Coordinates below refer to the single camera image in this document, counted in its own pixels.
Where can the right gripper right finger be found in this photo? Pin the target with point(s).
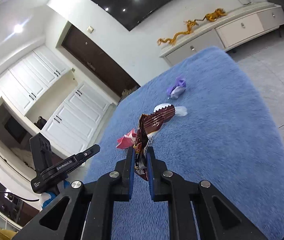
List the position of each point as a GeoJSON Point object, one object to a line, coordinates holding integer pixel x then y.
{"type": "Point", "coordinates": [196, 210]}

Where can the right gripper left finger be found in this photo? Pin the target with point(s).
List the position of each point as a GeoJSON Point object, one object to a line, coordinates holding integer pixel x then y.
{"type": "Point", "coordinates": [84, 211]}

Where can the pink paper wrapper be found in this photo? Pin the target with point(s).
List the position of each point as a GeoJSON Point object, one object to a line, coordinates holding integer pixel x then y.
{"type": "Point", "coordinates": [127, 140]}

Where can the brown snack wrapper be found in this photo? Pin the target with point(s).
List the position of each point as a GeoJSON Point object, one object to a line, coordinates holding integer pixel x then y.
{"type": "Point", "coordinates": [148, 126]}

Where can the clear plastic bag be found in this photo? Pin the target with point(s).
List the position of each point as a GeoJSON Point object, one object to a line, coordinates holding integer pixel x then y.
{"type": "Point", "coordinates": [168, 111]}

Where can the purple plastic wrapper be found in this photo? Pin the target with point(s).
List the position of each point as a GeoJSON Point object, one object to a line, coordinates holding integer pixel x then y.
{"type": "Point", "coordinates": [177, 89]}

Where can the yellow cushion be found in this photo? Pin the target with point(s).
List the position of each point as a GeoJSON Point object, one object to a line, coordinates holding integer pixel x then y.
{"type": "Point", "coordinates": [7, 234]}

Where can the blue fluffy blanket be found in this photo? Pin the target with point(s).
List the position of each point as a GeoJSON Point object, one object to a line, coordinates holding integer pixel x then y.
{"type": "Point", "coordinates": [228, 136]}

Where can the dark brown door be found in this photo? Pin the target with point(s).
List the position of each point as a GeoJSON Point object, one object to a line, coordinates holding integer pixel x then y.
{"type": "Point", "coordinates": [98, 62]}

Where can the golden dragon figurine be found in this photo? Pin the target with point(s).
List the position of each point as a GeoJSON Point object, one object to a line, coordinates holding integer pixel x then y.
{"type": "Point", "coordinates": [171, 41]}

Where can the golden tiger figurine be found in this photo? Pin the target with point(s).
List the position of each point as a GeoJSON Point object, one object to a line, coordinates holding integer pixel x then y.
{"type": "Point", "coordinates": [212, 17]}

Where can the white tv cabinet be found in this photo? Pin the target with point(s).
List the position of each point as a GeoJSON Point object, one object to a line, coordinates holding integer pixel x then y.
{"type": "Point", "coordinates": [236, 28]}

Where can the white wall cupboards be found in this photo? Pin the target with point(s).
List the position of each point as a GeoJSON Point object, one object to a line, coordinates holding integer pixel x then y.
{"type": "Point", "coordinates": [63, 106]}

